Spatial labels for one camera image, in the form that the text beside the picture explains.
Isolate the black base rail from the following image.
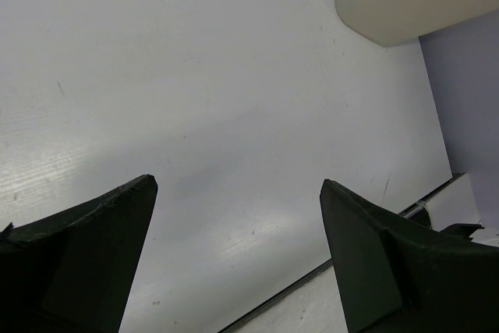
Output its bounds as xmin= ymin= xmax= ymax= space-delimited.
xmin=222 ymin=174 xmax=481 ymax=332

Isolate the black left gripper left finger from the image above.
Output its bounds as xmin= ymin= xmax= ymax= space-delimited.
xmin=1 ymin=175 xmax=158 ymax=332

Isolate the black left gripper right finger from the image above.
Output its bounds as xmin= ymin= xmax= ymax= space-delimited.
xmin=320 ymin=180 xmax=498 ymax=332

